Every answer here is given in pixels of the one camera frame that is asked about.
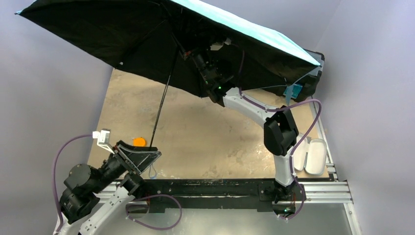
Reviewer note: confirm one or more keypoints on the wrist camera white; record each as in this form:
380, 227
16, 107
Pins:
218, 45
102, 138

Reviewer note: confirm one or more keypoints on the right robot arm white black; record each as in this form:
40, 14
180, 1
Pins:
218, 81

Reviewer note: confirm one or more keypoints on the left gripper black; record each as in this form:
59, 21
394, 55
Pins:
126, 159

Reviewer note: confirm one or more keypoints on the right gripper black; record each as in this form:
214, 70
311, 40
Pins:
197, 58

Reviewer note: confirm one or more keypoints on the black toolbox with clear lids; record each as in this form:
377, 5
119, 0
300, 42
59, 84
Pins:
307, 85

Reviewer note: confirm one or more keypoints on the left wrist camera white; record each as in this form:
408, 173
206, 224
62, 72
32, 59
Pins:
102, 138

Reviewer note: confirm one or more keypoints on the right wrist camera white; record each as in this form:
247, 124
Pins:
218, 45

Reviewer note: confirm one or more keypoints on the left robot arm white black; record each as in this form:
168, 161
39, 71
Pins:
85, 182

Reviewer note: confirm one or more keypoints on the aluminium frame rail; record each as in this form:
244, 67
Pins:
316, 192

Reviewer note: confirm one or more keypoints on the white glasses case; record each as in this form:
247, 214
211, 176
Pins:
310, 155

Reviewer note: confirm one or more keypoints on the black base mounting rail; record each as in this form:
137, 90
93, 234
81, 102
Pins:
262, 195

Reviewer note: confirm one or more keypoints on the light blue folding umbrella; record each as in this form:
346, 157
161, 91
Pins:
146, 38

